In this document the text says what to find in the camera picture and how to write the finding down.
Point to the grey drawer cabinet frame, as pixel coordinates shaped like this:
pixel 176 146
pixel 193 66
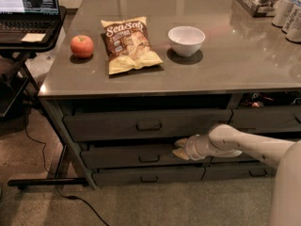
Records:
pixel 59 108

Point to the white can right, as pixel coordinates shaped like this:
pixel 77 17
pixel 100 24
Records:
pixel 294 33

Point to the sea salt chips bag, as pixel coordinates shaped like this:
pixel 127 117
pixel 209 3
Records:
pixel 128 45

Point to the white bowl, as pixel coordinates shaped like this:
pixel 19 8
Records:
pixel 185 40

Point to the yellow sticky note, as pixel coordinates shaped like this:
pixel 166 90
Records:
pixel 33 37

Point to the white can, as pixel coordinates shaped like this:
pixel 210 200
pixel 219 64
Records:
pixel 294 33
pixel 292 16
pixel 282 12

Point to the red apple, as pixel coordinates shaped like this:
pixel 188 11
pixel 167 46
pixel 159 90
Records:
pixel 82 46

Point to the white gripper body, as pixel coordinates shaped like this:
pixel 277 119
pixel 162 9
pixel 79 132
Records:
pixel 190 147

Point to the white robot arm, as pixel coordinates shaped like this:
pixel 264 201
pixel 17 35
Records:
pixel 223 140

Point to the white can middle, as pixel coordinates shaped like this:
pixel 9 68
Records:
pixel 292 16

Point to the white can left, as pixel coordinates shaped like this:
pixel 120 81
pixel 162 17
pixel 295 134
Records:
pixel 282 12

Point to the black laptop stand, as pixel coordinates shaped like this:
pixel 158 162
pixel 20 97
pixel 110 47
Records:
pixel 19 57

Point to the open black laptop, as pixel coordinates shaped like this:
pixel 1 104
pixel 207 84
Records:
pixel 19 17

